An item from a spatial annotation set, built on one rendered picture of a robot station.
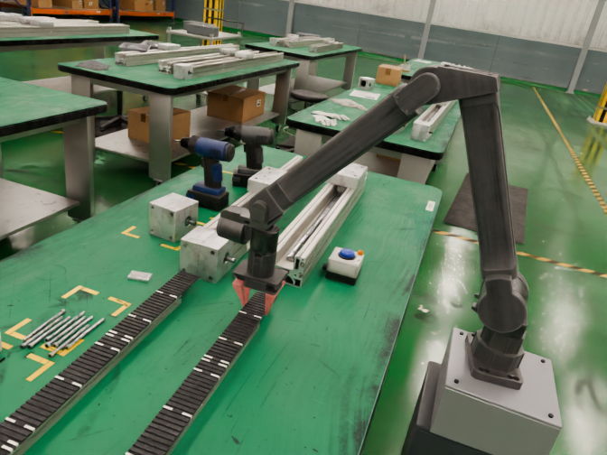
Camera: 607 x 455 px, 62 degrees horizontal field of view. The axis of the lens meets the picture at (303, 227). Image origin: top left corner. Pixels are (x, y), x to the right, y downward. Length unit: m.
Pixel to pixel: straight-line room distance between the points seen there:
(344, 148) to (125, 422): 0.58
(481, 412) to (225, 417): 0.43
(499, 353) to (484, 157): 0.34
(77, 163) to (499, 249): 2.49
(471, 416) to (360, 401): 0.19
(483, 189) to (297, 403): 0.49
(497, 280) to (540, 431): 0.25
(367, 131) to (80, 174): 2.33
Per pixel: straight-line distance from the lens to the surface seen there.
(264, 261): 1.03
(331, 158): 0.90
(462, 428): 0.97
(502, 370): 0.98
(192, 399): 0.90
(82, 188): 3.05
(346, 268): 1.30
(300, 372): 1.02
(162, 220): 1.43
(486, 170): 0.85
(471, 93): 0.82
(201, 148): 1.60
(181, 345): 1.06
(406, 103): 0.82
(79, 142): 2.97
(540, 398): 0.99
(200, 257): 1.24
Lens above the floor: 1.44
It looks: 25 degrees down
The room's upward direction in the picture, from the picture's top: 9 degrees clockwise
